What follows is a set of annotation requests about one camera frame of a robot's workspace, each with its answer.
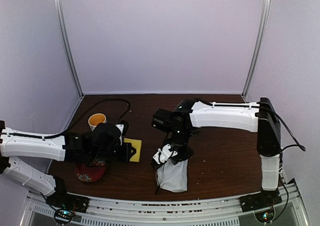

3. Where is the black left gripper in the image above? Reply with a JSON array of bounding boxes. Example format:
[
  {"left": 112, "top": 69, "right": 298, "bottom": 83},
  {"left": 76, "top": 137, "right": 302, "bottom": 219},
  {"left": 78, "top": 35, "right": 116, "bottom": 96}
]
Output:
[{"left": 90, "top": 142, "right": 136, "bottom": 163}]

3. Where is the yellow sponge block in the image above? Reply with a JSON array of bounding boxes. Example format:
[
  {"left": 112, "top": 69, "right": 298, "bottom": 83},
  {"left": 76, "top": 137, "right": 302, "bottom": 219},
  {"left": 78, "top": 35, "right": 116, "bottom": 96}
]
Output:
[{"left": 124, "top": 138, "right": 142, "bottom": 163}]

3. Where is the white drawstring pouch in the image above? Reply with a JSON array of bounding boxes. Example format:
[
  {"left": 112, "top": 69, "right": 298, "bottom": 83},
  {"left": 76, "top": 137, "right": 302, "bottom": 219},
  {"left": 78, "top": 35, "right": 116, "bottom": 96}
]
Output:
[{"left": 155, "top": 160, "right": 188, "bottom": 195}]

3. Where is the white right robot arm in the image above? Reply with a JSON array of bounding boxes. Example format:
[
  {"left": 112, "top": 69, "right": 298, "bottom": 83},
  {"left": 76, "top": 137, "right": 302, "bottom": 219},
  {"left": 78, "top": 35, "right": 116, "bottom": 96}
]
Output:
[{"left": 151, "top": 98, "right": 281, "bottom": 207}]

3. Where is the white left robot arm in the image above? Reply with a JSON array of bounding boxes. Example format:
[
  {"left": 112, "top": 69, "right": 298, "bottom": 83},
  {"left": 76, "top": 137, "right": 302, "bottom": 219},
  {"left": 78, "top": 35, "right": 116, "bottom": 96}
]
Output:
[{"left": 0, "top": 121, "right": 137, "bottom": 208}]

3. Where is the red floral plate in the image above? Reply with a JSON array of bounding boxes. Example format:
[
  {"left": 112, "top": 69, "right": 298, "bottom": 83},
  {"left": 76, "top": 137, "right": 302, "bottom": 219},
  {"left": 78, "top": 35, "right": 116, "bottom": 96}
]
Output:
[{"left": 74, "top": 163, "right": 107, "bottom": 183}]

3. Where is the floral mug yellow inside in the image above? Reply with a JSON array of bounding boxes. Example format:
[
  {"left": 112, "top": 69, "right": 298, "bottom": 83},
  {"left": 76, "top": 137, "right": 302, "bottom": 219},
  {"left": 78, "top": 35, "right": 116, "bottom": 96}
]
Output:
[{"left": 87, "top": 113, "right": 107, "bottom": 131}]

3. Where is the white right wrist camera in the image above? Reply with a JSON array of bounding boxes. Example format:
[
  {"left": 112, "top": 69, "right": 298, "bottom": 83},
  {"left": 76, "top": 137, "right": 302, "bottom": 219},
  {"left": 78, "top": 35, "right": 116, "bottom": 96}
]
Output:
[{"left": 151, "top": 145, "right": 175, "bottom": 169}]

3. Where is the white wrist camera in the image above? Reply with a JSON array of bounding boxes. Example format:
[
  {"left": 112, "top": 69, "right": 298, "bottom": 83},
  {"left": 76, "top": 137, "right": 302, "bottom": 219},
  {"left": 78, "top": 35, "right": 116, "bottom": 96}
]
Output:
[
  {"left": 115, "top": 120, "right": 129, "bottom": 145},
  {"left": 151, "top": 145, "right": 175, "bottom": 169}
]

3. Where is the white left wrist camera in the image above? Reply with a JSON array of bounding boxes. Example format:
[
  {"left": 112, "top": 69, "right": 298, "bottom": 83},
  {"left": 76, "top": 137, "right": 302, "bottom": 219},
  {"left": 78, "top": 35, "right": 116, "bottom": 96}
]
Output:
[{"left": 115, "top": 120, "right": 129, "bottom": 145}]

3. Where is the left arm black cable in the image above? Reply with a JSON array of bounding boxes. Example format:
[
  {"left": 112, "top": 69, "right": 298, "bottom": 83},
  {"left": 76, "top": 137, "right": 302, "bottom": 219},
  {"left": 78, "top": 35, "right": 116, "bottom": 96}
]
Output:
[{"left": 0, "top": 99, "right": 132, "bottom": 139}]

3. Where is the aluminium front rail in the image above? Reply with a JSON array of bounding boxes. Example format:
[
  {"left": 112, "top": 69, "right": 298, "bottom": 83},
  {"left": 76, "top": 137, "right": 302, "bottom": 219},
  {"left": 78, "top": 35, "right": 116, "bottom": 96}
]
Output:
[{"left": 21, "top": 183, "right": 307, "bottom": 226}]

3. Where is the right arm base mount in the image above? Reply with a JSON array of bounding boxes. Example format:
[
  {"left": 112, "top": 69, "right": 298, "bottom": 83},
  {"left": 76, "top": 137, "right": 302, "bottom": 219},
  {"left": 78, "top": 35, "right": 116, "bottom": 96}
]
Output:
[{"left": 239, "top": 190, "right": 283, "bottom": 212}]

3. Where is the left aluminium frame post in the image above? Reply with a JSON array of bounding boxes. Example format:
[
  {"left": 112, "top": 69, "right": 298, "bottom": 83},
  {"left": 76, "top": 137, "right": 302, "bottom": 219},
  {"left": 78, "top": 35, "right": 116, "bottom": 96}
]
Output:
[{"left": 54, "top": 0, "right": 84, "bottom": 98}]

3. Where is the aluminium frame post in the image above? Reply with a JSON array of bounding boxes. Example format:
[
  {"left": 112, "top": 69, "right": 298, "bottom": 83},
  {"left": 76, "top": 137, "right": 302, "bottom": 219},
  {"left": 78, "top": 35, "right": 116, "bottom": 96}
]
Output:
[
  {"left": 241, "top": 0, "right": 272, "bottom": 102},
  {"left": 54, "top": 0, "right": 84, "bottom": 98}
]

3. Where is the right aluminium frame post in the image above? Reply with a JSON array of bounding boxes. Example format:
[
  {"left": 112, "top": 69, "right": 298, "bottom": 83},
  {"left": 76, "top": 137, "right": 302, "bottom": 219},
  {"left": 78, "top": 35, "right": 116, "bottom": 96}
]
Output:
[{"left": 241, "top": 0, "right": 272, "bottom": 102}]

